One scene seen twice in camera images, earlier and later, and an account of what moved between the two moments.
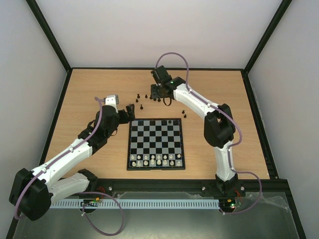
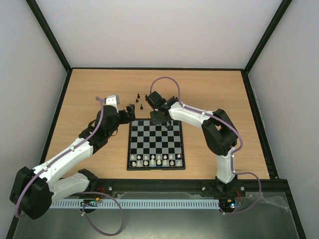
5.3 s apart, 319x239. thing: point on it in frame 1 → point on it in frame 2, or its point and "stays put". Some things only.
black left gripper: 131,114 stays put
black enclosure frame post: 267,33 stays put
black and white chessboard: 155,144 stays put
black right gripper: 155,92 → 163,118
